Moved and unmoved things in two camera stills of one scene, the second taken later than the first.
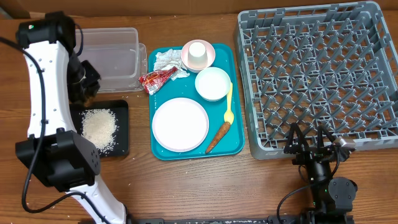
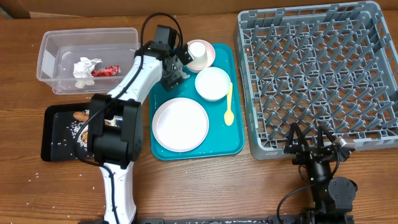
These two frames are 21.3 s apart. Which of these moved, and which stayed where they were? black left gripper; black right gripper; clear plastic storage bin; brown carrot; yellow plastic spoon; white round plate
Moved: black left gripper; brown carrot
Stayed: yellow plastic spoon; black right gripper; clear plastic storage bin; white round plate
